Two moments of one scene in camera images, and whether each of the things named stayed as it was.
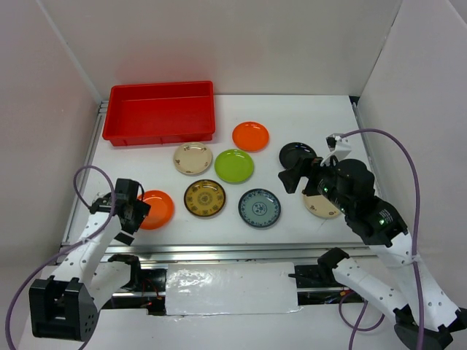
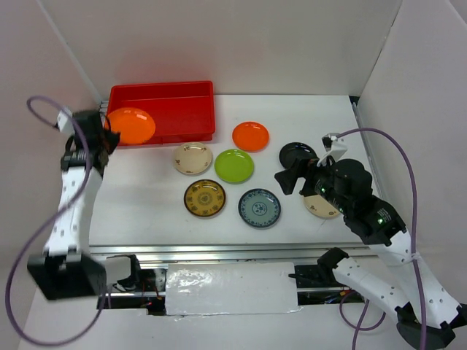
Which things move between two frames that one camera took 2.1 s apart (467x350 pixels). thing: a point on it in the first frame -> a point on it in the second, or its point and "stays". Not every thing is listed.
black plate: x=290 y=153 stays
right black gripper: x=290 y=176 stays
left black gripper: x=140 y=209 -> x=114 y=140
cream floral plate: x=193 y=158 stays
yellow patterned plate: x=204 y=197 stays
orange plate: x=160 y=211 -> x=135 y=125
